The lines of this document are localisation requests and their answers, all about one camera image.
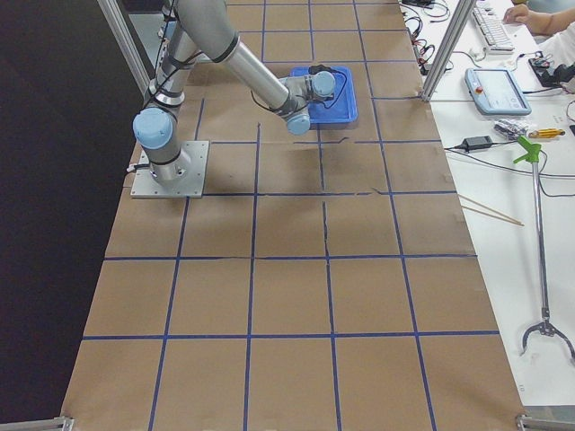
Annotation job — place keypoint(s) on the person hand at keyboard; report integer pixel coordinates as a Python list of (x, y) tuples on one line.
[(517, 14)]

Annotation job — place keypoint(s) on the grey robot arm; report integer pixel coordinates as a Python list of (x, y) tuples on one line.
[(200, 46)]

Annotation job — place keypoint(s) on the person forearm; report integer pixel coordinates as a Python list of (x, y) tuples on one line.
[(548, 24)]

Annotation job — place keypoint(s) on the blue plastic tray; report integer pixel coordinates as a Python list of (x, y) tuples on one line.
[(340, 110)]

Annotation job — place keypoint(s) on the white computer keyboard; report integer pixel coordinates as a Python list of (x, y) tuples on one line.
[(494, 36)]

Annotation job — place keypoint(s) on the grey teach pendant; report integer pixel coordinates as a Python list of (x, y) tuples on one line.
[(496, 92)]

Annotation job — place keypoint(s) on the bag of small parts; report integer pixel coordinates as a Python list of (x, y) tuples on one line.
[(512, 128)]

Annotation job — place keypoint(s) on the yellow tool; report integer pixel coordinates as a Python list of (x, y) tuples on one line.
[(547, 133)]

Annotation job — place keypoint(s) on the black power brick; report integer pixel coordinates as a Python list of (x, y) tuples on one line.
[(476, 143)]

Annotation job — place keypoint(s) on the wooden chopstick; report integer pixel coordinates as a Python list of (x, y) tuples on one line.
[(466, 201), (494, 215)]

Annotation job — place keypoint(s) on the aluminium frame post right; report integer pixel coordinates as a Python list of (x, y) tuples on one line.
[(454, 30)]

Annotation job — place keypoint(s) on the aluminium frame post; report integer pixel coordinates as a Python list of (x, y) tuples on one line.
[(129, 43), (454, 30)]

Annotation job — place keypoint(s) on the green handled reacher grabber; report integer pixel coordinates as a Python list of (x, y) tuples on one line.
[(544, 327)]

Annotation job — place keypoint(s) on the aluminium frame post left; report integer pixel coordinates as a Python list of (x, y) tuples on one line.
[(129, 43)]

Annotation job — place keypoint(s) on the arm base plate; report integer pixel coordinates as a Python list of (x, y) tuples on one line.
[(185, 177)]

